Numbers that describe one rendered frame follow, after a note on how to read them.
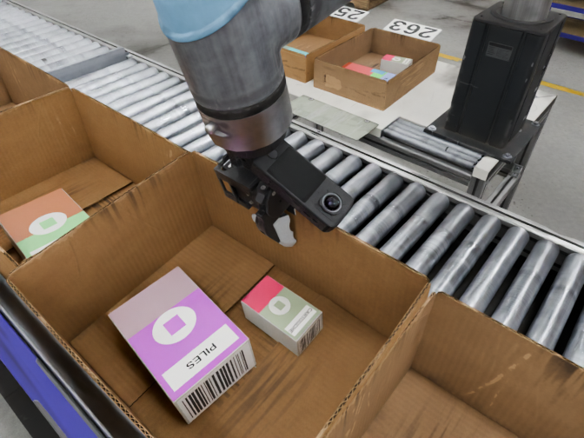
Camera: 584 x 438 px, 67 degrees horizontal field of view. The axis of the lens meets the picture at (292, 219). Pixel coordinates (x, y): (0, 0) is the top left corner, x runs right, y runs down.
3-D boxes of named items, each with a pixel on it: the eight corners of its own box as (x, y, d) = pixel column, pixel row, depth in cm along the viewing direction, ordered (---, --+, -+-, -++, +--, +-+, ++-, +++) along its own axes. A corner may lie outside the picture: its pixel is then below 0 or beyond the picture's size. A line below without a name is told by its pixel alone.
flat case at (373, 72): (348, 65, 159) (348, 61, 158) (396, 78, 151) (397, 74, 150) (328, 79, 150) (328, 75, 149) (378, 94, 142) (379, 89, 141)
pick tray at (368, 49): (435, 71, 162) (441, 44, 156) (383, 111, 140) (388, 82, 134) (369, 52, 176) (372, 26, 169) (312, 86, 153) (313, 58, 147)
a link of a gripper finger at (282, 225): (268, 228, 64) (254, 187, 57) (299, 247, 62) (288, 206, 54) (254, 243, 63) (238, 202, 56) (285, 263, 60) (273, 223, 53)
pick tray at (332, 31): (363, 50, 177) (366, 24, 170) (305, 83, 155) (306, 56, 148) (308, 34, 190) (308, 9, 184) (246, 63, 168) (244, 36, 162)
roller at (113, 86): (164, 79, 169) (162, 67, 166) (31, 135, 139) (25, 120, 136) (156, 76, 171) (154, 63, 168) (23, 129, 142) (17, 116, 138)
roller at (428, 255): (474, 219, 110) (480, 204, 107) (358, 366, 80) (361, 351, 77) (455, 210, 112) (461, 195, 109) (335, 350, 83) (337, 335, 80)
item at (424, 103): (554, 102, 151) (558, 94, 149) (486, 181, 118) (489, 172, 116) (322, 34, 199) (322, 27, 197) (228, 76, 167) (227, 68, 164)
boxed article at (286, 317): (270, 292, 66) (267, 274, 63) (323, 328, 62) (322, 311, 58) (245, 317, 64) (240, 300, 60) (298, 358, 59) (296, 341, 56)
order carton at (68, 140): (217, 236, 80) (204, 158, 68) (65, 347, 63) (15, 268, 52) (96, 157, 99) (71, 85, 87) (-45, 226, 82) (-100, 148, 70)
